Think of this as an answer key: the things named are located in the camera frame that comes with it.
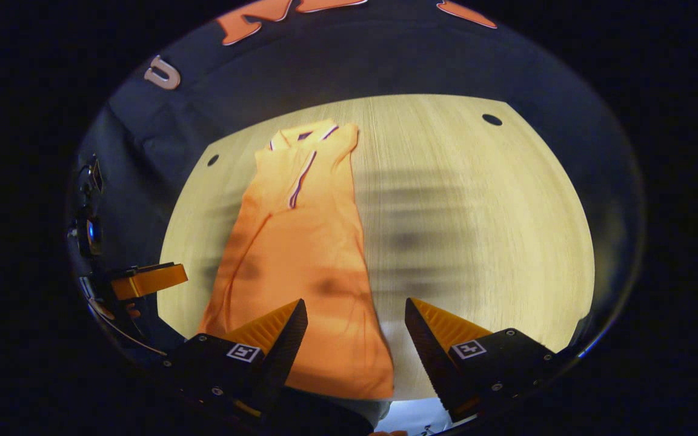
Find person's light clothing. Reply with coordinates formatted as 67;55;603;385
379;397;450;435

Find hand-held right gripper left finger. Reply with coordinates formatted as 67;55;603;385
161;298;309;420

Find orange T-shirt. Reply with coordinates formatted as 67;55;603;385
198;119;396;401

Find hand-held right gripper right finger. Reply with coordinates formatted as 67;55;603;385
405;297;562;424

